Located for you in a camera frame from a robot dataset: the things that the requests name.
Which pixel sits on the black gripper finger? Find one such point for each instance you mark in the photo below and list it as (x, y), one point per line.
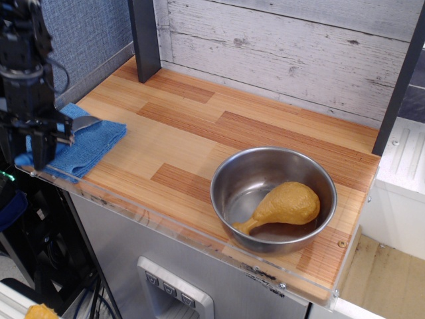
(43, 148)
(5, 145)

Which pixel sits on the yellow object bottom left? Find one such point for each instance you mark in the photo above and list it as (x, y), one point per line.
(40, 311)

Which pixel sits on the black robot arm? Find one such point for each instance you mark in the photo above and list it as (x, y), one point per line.
(25, 45)

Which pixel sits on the white toy sink unit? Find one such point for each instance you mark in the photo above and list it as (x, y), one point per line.
(393, 213)

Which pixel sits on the dark grey right post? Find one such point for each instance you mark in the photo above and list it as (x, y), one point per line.
(401, 86)

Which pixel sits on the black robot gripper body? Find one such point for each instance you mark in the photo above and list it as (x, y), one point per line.
(30, 104)

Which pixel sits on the clear acrylic table guard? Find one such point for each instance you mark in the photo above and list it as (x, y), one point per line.
(159, 175)

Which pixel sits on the blue handled metal spoon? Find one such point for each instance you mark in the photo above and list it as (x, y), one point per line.
(79, 123)

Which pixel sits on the silver toy fridge cabinet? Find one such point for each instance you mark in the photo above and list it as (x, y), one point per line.
(118, 242)

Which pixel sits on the stainless steel bowl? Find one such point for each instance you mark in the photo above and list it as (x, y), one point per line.
(244, 179)

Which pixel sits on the dark grey post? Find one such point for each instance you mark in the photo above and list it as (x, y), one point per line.
(401, 86)
(145, 39)

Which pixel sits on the toy chicken drumstick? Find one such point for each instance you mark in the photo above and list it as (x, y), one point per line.
(292, 203)

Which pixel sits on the blue fabric partition panel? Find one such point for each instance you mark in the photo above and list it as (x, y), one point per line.
(85, 35)

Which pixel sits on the blue folded cloth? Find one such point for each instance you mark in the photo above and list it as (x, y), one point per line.
(90, 145)

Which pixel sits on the dark grey left post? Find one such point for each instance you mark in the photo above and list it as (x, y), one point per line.
(145, 39)

